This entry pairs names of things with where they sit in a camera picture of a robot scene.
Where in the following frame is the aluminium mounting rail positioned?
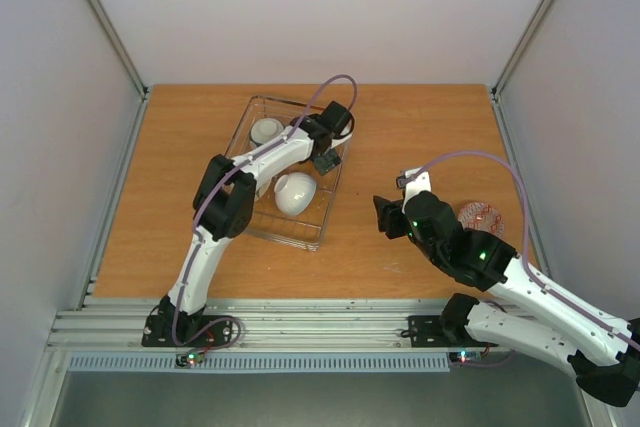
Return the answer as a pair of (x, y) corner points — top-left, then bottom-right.
(47, 296), (521, 354)

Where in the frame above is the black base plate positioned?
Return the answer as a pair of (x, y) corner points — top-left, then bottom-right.
(402, 315), (488, 349)
(141, 300), (237, 348)

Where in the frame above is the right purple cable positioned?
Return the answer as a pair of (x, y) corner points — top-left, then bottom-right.
(412, 149), (640, 373)

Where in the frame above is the grey slotted cable duct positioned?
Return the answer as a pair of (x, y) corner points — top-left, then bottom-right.
(68, 352), (450, 374)

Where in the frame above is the right aluminium frame post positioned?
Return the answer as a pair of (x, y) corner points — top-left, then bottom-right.
(490, 0), (557, 102)

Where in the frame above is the teal and white bowl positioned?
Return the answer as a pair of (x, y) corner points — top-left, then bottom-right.
(249, 118), (284, 149)

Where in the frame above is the left aluminium frame post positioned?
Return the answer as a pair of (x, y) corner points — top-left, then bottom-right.
(85, 0), (149, 99)

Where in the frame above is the floral cream bowl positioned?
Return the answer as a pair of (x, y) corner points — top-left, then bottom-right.
(255, 177), (273, 201)

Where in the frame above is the controller board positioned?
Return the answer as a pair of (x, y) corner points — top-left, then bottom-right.
(175, 351), (206, 368)
(449, 350), (488, 364)

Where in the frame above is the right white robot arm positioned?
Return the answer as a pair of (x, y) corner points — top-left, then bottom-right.
(373, 191), (639, 407)

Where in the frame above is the aluminium frame post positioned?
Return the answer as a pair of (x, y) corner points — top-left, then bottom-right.
(490, 0), (557, 102)
(85, 0), (149, 99)

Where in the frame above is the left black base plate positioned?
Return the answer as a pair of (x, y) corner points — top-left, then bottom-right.
(141, 300), (237, 348)

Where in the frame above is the left controller board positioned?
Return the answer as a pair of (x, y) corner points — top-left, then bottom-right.
(175, 351), (206, 368)

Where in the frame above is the right controller board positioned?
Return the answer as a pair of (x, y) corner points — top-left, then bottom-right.
(449, 350), (488, 364)

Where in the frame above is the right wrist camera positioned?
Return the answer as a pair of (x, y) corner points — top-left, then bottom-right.
(396, 168), (432, 203)

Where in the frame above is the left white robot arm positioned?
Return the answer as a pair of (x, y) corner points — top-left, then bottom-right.
(165, 101), (355, 345)

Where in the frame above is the chrome wire dish rack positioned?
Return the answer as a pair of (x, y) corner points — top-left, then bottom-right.
(225, 95), (344, 251)

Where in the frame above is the red patterned small dish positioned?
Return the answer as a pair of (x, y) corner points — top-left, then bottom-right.
(457, 202), (505, 238)

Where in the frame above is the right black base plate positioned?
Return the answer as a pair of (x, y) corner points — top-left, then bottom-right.
(402, 315), (488, 349)

